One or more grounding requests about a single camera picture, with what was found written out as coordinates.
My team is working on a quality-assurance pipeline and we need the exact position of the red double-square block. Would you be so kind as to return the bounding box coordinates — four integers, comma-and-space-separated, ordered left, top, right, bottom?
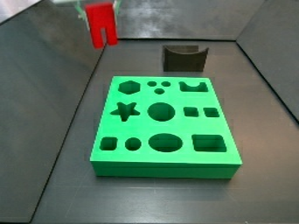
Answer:
86, 2, 118, 49

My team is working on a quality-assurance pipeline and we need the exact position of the green shape sorter board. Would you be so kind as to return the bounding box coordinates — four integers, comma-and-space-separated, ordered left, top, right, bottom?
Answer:
90, 76, 242, 179

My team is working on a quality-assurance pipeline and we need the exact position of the black curved holder stand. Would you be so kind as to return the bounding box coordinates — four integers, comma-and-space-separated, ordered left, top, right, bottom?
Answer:
163, 45, 210, 72

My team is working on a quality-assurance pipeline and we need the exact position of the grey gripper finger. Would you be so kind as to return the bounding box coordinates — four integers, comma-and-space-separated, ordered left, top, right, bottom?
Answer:
114, 0, 122, 8
75, 0, 90, 30

